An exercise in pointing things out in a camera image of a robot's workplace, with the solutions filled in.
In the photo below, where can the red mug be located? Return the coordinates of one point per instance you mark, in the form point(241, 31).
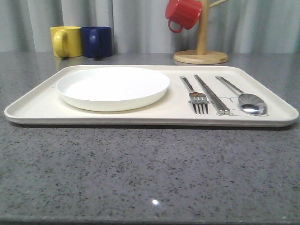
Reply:
point(183, 14)

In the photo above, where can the dark blue mug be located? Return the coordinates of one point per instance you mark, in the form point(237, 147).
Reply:
point(96, 41)

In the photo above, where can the cream rabbit serving tray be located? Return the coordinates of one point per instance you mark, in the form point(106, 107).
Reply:
point(43, 105)

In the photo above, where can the white round plate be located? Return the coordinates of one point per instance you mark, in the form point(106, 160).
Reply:
point(113, 89)

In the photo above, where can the silver chopstick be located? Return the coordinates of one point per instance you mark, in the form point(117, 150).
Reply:
point(216, 99)
point(208, 92)

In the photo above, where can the yellow mug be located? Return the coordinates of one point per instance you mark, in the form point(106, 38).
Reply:
point(66, 41)

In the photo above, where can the grey curtain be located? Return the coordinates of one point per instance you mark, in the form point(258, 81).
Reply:
point(140, 26)

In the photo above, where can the silver fork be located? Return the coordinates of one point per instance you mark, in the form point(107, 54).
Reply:
point(198, 100)

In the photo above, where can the wooden mug tree stand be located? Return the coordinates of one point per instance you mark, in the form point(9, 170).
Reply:
point(202, 56)

